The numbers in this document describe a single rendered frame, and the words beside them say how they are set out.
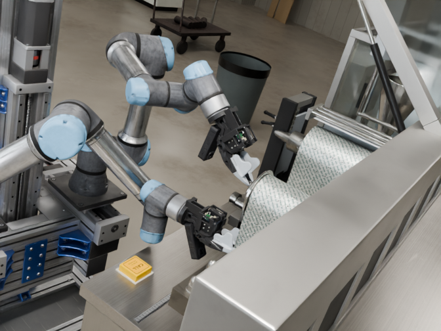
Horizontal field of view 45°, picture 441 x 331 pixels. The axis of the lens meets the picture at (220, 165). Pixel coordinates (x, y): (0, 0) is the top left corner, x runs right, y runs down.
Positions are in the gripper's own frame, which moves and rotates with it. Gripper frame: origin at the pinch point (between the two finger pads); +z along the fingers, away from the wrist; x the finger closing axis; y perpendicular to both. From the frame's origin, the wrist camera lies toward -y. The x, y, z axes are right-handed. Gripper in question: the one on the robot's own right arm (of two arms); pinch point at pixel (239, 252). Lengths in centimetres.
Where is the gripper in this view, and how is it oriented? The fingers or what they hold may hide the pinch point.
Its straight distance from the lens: 150.2
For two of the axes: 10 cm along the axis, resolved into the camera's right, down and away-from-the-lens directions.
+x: 5.5, -2.4, 8.0
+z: 8.0, 4.4, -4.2
